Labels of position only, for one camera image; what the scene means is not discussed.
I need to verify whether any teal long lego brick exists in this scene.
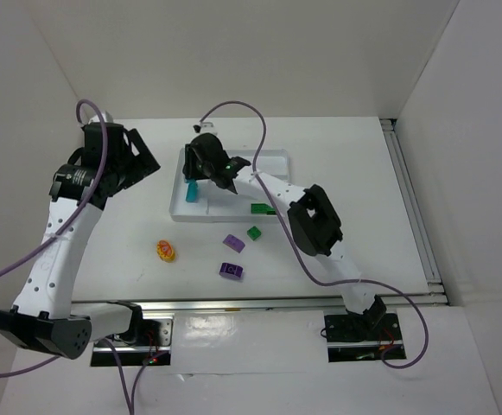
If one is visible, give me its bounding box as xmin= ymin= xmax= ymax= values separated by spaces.
xmin=185 ymin=181 xmax=199 ymax=203

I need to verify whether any green long lego brick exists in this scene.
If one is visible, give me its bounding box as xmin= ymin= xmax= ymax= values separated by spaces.
xmin=251 ymin=203 xmax=271 ymax=215

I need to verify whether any purple curved lego brick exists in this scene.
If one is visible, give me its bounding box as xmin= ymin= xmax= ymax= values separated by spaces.
xmin=223 ymin=234 xmax=245 ymax=253

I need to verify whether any yellow butterfly lego brick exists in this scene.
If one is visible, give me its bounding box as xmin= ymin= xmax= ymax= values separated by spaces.
xmin=156 ymin=239 xmax=175 ymax=263

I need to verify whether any purple flower lego brick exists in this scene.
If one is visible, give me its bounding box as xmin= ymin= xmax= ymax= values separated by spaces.
xmin=219 ymin=262 xmax=244 ymax=281

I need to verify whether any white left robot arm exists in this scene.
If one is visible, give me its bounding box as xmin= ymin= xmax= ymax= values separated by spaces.
xmin=0 ymin=123 xmax=160 ymax=360

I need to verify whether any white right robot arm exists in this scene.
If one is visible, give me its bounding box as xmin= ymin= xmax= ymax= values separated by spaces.
xmin=183 ymin=127 xmax=386 ymax=331

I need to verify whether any white compartment tray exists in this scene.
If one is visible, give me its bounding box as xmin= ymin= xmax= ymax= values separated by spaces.
xmin=168 ymin=148 xmax=295 ymax=225

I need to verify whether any green square lego brick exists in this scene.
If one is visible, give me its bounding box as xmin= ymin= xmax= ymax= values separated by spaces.
xmin=247 ymin=226 xmax=262 ymax=241

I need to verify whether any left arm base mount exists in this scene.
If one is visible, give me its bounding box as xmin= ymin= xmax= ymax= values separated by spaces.
xmin=107 ymin=316 xmax=174 ymax=367

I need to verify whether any aluminium side rail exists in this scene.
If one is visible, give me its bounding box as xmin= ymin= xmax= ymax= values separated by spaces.
xmin=379 ymin=118 xmax=445 ymax=294

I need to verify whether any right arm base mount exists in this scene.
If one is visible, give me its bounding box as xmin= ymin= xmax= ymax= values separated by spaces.
xmin=320 ymin=313 xmax=406 ymax=363

